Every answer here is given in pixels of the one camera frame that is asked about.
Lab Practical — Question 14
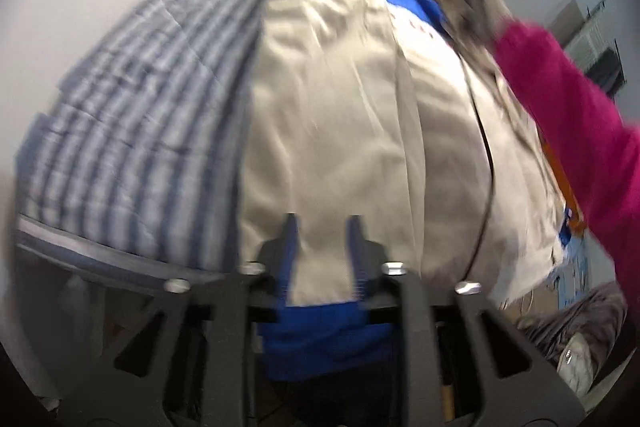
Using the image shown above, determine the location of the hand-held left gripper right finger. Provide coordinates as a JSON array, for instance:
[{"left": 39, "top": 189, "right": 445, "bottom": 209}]
[{"left": 346, "top": 214, "right": 586, "bottom": 427}]

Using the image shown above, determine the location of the pile of clothes on floor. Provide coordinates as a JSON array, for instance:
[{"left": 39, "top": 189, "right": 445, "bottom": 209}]
[{"left": 517, "top": 282, "right": 628, "bottom": 400}]

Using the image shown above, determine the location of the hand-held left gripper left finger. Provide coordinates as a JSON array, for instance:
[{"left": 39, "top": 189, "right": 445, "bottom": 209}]
[{"left": 65, "top": 213, "right": 301, "bottom": 427}]

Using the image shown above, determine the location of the blue striped blanket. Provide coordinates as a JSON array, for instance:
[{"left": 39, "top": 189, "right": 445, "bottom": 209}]
[{"left": 15, "top": 0, "right": 281, "bottom": 278}]

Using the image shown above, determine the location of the person's right forearm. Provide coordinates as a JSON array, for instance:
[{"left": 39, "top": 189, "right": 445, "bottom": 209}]
[{"left": 492, "top": 19, "right": 640, "bottom": 303}]

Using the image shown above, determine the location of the beige and blue jacket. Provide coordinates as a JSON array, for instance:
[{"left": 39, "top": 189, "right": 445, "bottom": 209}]
[{"left": 240, "top": 0, "right": 576, "bottom": 383}]

